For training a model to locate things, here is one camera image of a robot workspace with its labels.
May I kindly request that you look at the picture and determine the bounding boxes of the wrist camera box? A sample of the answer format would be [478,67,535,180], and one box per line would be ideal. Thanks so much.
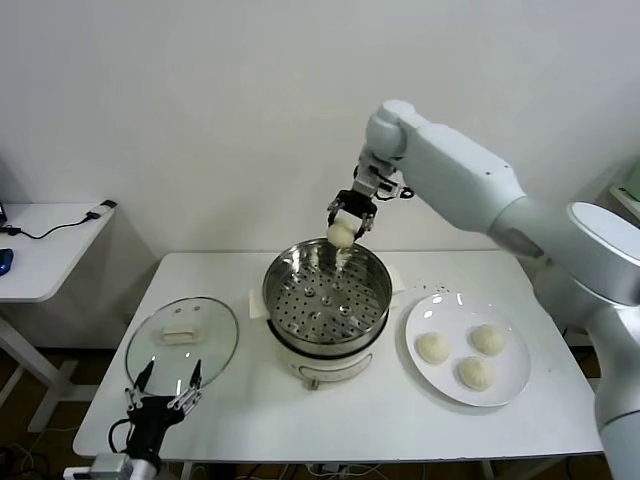
[63,441,134,476]
[375,172,416,202]

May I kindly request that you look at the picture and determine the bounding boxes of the white round plate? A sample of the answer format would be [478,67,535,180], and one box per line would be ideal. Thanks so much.
[403,292,532,409]

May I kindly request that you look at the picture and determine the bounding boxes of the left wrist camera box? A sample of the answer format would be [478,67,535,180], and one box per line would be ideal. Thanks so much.
[63,441,134,476]

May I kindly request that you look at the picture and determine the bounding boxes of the cream electric cooker base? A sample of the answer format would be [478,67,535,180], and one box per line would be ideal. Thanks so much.
[248,279,412,392]

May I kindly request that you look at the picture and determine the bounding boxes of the white side table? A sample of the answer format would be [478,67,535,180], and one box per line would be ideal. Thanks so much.
[0,202,119,435]

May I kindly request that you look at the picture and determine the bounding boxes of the stainless steel steamer basket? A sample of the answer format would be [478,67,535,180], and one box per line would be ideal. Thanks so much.
[248,238,412,354]

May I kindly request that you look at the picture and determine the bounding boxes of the round glass pot lid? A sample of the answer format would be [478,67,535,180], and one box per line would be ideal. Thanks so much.
[124,296,240,399]

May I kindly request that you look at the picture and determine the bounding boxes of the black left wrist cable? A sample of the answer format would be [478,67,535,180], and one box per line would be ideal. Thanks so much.
[109,418,132,451]

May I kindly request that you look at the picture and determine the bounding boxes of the white shelf board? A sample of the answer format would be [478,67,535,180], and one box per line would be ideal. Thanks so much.
[607,183,640,226]

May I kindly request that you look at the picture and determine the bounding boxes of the black cable with adapter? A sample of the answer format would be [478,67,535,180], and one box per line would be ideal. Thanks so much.
[0,199,118,241]

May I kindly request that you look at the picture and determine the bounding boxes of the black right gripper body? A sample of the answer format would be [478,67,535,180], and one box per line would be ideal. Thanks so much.
[335,178,379,217]

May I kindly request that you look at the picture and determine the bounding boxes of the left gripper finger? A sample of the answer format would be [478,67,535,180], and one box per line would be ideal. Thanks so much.
[124,359,156,411]
[169,358,205,414]

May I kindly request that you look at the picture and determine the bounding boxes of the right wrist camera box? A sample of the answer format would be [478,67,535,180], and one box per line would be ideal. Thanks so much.
[375,172,416,202]

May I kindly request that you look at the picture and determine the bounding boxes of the white power strip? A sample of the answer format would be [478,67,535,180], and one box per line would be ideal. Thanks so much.
[307,462,351,476]

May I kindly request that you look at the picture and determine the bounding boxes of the white steamed baozi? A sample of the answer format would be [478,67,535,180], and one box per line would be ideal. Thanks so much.
[454,355,496,391]
[469,323,506,357]
[326,219,355,249]
[416,331,454,365]

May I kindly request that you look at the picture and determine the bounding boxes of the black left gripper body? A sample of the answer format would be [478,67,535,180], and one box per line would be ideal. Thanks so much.
[123,396,182,454]

